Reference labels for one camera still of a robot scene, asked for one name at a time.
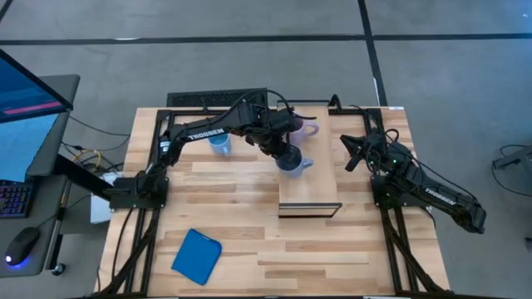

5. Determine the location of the light blue mug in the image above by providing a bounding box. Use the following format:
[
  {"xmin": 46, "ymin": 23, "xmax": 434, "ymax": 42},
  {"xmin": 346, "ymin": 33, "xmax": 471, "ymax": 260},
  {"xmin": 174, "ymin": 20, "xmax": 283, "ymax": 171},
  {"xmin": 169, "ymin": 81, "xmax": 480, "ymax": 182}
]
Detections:
[{"xmin": 207, "ymin": 132, "xmax": 234, "ymax": 159}]

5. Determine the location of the blue folded cloth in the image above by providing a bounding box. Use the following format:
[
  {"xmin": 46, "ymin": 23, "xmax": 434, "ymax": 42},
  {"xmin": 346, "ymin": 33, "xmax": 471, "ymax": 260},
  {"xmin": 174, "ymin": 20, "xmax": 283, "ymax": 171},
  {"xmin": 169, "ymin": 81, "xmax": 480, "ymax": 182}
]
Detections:
[{"xmin": 170, "ymin": 228, "xmax": 224, "ymax": 287}]

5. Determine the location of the white box under desk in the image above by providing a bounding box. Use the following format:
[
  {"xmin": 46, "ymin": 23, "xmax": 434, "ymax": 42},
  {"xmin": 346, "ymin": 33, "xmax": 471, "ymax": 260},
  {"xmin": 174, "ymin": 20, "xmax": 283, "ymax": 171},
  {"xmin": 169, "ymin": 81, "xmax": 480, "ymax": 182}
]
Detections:
[{"xmin": 90, "ymin": 171, "xmax": 122, "ymax": 225}]

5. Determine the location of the yellow floor cable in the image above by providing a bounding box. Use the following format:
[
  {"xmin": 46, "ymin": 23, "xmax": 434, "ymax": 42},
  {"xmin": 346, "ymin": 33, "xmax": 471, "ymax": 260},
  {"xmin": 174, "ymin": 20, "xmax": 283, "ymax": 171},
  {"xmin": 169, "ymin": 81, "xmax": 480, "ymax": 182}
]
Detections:
[{"xmin": 71, "ymin": 149, "xmax": 104, "ymax": 172}]

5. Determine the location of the periwinkle grey-blue mug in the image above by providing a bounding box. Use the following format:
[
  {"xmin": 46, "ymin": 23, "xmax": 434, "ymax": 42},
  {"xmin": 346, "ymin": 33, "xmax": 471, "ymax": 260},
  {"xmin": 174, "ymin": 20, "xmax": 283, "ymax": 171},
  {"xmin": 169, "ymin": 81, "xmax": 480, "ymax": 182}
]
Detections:
[{"xmin": 274, "ymin": 145, "xmax": 315, "ymax": 180}]

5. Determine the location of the monitor with dark blue screen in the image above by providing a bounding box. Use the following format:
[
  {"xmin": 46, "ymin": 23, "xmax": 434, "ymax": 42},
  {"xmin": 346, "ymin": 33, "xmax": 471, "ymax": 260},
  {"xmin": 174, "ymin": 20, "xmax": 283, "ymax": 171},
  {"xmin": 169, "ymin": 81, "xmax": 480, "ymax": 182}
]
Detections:
[{"xmin": 0, "ymin": 48, "xmax": 76, "ymax": 125}]

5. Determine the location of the backlit black keyboard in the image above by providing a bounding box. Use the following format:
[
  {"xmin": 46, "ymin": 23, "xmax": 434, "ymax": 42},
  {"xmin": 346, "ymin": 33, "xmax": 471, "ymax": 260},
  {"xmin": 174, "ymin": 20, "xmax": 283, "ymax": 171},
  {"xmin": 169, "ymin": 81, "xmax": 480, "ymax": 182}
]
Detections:
[{"xmin": 0, "ymin": 179, "xmax": 35, "ymax": 219}]

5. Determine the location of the grey computer desk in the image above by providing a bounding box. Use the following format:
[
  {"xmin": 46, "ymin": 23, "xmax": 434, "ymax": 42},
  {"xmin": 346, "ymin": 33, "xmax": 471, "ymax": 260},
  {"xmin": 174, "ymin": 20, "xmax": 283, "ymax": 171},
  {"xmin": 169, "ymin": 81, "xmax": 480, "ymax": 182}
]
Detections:
[{"xmin": 0, "ymin": 74, "xmax": 81, "ymax": 279}]

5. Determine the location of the monitor with light blue screen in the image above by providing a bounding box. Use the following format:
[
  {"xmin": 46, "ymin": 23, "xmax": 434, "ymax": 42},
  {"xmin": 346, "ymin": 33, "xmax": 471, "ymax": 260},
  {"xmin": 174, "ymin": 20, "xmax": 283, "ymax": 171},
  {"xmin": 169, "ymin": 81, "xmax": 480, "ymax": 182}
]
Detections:
[{"xmin": 0, "ymin": 112, "xmax": 60, "ymax": 184}]

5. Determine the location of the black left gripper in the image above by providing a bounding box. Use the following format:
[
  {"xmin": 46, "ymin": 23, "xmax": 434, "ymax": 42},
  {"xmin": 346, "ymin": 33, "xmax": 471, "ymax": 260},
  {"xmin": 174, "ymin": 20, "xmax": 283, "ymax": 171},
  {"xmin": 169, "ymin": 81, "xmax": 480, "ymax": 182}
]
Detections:
[{"xmin": 248, "ymin": 117, "xmax": 303, "ymax": 168}]

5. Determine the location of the wooden shelf with black frame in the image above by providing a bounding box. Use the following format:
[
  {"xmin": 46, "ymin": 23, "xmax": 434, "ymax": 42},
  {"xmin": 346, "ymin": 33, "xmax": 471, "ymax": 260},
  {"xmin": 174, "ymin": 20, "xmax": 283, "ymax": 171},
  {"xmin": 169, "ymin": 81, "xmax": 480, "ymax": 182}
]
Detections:
[{"xmin": 276, "ymin": 98, "xmax": 343, "ymax": 219}]

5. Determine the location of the black computer mouse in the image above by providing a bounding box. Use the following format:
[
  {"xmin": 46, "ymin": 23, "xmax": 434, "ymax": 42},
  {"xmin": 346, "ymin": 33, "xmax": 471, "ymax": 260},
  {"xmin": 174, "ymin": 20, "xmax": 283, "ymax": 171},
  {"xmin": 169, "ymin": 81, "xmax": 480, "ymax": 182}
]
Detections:
[{"xmin": 4, "ymin": 226, "xmax": 42, "ymax": 267}]

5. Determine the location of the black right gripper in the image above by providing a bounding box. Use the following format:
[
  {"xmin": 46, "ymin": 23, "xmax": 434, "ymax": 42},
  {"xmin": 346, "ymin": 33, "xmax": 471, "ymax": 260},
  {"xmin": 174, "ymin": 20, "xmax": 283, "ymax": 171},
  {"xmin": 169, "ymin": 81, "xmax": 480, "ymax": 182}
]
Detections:
[{"xmin": 339, "ymin": 131, "xmax": 395, "ymax": 173}]

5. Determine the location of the black floor cable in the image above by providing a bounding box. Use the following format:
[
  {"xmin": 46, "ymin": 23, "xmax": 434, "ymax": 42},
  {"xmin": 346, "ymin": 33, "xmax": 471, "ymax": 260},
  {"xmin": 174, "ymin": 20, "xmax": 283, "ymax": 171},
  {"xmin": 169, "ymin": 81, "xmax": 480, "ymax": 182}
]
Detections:
[{"xmin": 490, "ymin": 143, "xmax": 532, "ymax": 199}]

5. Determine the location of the lilac ribbed bubble mug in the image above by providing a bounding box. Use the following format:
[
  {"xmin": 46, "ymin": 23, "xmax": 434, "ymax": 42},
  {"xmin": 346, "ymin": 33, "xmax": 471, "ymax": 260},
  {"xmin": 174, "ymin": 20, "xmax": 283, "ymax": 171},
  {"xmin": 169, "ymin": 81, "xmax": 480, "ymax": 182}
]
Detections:
[{"xmin": 286, "ymin": 117, "xmax": 321, "ymax": 147}]

